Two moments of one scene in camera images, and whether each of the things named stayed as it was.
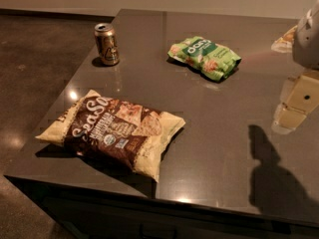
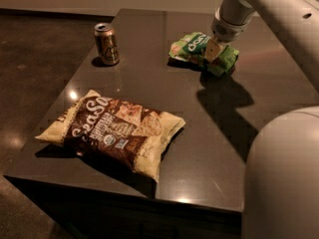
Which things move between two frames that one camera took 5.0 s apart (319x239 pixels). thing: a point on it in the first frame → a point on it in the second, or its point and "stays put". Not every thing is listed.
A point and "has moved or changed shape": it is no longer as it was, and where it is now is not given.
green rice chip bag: x=214 y=61 has moved or changed shape
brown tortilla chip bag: x=130 y=134 stays put
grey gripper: x=307 y=42 → x=226 y=29
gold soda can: x=107 y=44 stays put
